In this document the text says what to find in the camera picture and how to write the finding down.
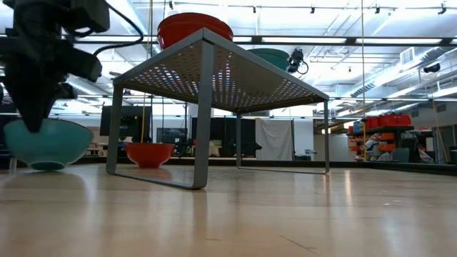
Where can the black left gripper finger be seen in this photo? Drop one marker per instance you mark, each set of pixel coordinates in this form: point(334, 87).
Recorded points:
point(26, 93)
point(50, 91)

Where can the teal floral ceramic bowl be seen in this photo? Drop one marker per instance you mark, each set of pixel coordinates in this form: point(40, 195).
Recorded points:
point(60, 146)
point(267, 53)
point(280, 65)

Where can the red floral ceramic bowl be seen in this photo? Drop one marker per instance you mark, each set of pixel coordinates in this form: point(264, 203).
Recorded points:
point(194, 18)
point(149, 155)
point(178, 35)

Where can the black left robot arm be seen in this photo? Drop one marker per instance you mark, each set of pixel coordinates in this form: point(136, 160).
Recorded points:
point(35, 14)

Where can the grey perforated metal shelf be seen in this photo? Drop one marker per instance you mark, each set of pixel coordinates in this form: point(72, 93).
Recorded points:
point(207, 107)

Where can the black partition panel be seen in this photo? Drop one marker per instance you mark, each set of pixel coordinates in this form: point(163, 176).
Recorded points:
point(244, 132)

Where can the white hanging cloth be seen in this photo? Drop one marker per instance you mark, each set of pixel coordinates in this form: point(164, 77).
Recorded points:
point(274, 139)

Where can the small red storage bin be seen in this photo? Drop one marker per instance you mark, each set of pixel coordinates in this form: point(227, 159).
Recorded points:
point(372, 123)

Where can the storage rack with bins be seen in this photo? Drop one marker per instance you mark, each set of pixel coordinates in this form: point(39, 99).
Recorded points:
point(382, 142)

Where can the large red storage bin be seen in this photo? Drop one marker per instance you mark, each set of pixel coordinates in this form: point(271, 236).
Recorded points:
point(394, 120)

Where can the black ceiling speaker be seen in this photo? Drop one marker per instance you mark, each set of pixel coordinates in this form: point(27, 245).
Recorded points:
point(432, 68)

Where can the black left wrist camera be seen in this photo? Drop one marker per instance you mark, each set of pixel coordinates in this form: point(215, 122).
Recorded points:
point(82, 66)

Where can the black overhead camera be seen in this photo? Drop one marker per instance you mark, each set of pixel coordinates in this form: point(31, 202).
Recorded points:
point(296, 59)

